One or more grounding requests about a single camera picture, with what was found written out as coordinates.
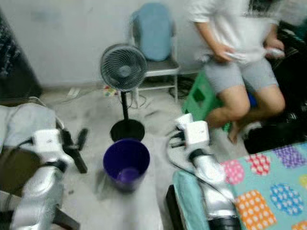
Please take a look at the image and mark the teal sheet with colourful patches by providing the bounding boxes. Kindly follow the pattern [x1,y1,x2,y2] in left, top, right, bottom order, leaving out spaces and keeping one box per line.
[172,143,307,230]

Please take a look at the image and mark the standing fan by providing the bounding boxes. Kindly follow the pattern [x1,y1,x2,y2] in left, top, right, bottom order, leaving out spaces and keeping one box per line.
[101,44,148,142]

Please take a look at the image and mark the black speckled cabinet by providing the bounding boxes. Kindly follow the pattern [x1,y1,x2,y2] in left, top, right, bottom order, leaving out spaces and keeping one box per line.
[0,10,43,104]

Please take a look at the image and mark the person in grey shorts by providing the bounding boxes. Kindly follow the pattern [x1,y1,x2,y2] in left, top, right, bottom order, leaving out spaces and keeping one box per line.
[188,0,287,144]

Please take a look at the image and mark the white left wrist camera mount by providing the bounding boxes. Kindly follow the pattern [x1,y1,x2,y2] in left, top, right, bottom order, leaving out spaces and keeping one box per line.
[35,128,63,156]

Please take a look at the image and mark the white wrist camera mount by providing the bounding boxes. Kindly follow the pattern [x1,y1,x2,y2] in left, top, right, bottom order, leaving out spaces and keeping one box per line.
[35,128,63,156]
[174,114,212,149]

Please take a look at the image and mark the large black bundle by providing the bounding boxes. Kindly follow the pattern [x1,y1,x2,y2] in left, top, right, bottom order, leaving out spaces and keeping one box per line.
[271,22,307,125]

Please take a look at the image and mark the metal chair with blue cover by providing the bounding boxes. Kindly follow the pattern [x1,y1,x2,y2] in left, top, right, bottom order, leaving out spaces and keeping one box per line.
[129,2,180,104]

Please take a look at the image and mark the black bag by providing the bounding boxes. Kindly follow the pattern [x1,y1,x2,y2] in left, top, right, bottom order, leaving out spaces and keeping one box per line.
[244,120,307,155]

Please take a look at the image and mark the white handheld controller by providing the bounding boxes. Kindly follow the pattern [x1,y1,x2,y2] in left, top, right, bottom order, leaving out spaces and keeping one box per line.
[265,47,286,59]

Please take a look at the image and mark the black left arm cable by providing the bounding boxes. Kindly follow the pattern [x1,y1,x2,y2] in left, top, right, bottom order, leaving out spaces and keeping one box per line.
[7,137,36,159]

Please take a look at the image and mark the green plastic stool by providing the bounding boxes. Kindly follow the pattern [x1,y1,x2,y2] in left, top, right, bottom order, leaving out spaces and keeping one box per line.
[181,72,233,132]

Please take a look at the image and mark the purple plastic bin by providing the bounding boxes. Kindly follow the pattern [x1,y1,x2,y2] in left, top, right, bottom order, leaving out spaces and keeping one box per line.
[103,138,151,193]

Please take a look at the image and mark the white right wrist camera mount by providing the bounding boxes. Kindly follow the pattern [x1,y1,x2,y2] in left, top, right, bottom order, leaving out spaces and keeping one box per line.
[174,114,212,149]

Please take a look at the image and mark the grey blanket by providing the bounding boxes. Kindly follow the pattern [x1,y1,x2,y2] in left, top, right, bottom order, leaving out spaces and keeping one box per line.
[0,98,65,163]

